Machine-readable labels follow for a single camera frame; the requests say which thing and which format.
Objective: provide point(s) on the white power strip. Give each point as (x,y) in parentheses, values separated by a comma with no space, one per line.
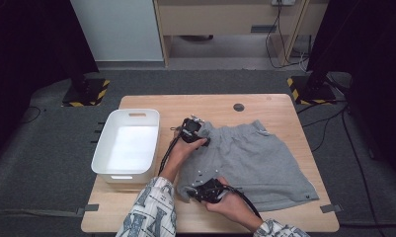
(282,2)

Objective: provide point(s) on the grey tape strip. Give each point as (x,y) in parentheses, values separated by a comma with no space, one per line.
(330,208)
(92,207)

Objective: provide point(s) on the person's left hand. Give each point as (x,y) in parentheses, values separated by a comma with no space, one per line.
(180,154)

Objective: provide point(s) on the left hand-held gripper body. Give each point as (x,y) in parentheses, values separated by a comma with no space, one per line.
(192,128)

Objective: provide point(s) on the black stand with striped base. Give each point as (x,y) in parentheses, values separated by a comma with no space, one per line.
(312,92)
(87,92)

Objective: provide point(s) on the person's right hand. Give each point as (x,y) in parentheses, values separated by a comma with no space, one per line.
(233,209)

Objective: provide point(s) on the white plastic basket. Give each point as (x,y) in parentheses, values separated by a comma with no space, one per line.
(126,148)

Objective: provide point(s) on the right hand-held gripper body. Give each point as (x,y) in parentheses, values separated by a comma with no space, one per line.
(212,192)

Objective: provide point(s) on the light wooden desk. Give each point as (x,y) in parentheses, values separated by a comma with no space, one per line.
(218,19)

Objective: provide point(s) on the grey round table grommet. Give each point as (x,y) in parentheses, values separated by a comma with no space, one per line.
(238,107)

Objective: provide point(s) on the grey shorts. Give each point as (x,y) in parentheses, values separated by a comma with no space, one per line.
(258,164)

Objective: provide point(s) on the white panel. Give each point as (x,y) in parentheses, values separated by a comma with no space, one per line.
(116,29)

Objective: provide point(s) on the black curtain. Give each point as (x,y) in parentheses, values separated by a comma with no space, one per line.
(27,49)
(373,49)

